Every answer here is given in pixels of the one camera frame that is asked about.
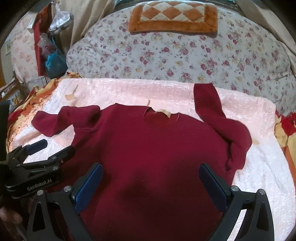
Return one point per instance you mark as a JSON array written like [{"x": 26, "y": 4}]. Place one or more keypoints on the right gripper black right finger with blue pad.
[{"x": 230, "y": 200}]

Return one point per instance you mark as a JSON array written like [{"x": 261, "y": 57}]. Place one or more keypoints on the orange checkered cushion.
[{"x": 174, "y": 16}]

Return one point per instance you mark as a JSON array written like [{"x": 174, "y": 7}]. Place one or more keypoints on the floral fabric at left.
[{"x": 23, "y": 56}]

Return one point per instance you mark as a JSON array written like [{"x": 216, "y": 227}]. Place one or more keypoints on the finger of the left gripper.
[
  {"x": 22, "y": 152},
  {"x": 56, "y": 159}
]

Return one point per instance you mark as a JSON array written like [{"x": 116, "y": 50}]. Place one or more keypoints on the pink quilted bedspread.
[{"x": 266, "y": 166}]

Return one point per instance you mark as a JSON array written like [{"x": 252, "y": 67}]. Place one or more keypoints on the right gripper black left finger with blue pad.
[{"x": 71, "y": 200}]

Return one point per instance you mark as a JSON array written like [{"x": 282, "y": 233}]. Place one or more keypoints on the blue plastic bag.
[{"x": 55, "y": 64}]

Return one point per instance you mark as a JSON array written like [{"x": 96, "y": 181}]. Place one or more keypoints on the orange red yellow blanket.
[{"x": 25, "y": 104}]

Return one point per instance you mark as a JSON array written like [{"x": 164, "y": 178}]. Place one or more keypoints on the red hanging cloth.
[{"x": 40, "y": 28}]

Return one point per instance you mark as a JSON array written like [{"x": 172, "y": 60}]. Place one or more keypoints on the beige curtain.
[{"x": 86, "y": 14}]

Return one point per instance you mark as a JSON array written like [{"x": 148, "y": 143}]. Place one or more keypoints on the clear plastic bag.
[{"x": 61, "y": 21}]

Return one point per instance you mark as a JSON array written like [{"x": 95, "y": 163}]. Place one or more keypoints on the beige cloth at right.
[{"x": 269, "y": 16}]

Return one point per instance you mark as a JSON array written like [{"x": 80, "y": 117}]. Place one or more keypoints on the floral white duvet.
[{"x": 241, "y": 56}]

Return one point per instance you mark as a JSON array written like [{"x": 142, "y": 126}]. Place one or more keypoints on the person's left hand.
[{"x": 13, "y": 224}]

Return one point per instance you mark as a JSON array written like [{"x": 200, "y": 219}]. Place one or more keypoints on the dark red knit sweater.
[{"x": 150, "y": 188}]

